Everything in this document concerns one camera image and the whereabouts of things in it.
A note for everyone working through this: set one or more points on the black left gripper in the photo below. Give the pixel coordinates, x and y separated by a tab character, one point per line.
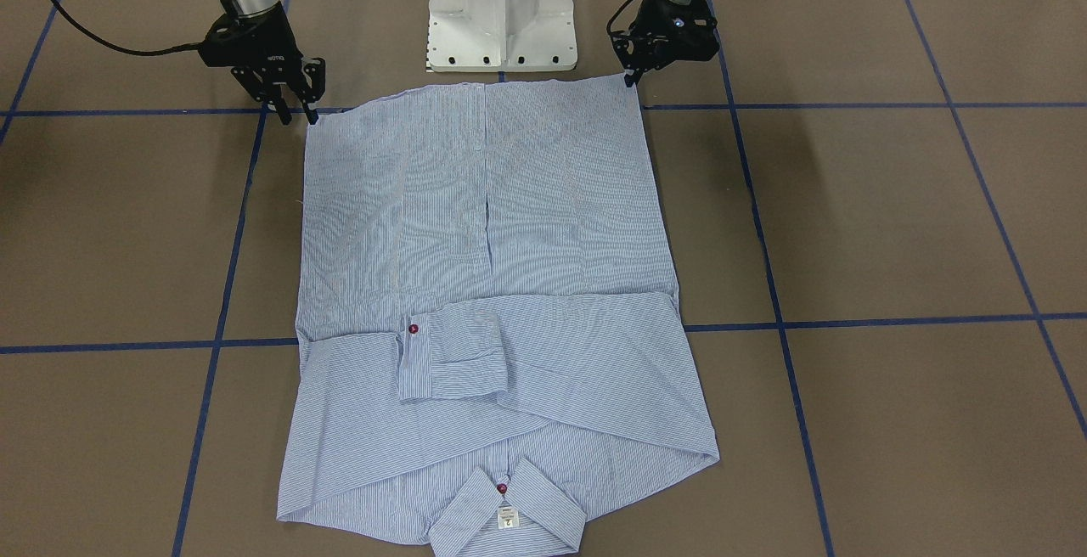
647	37

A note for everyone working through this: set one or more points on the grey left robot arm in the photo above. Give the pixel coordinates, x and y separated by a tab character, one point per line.
647	35

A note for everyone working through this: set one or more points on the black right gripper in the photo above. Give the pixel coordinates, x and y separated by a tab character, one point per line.
270	51

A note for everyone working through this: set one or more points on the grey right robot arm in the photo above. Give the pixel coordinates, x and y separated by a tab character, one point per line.
235	9

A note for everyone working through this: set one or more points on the light blue striped shirt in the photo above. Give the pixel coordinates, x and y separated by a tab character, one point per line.
490	341

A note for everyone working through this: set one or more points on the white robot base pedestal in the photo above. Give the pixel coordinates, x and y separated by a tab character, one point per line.
492	36

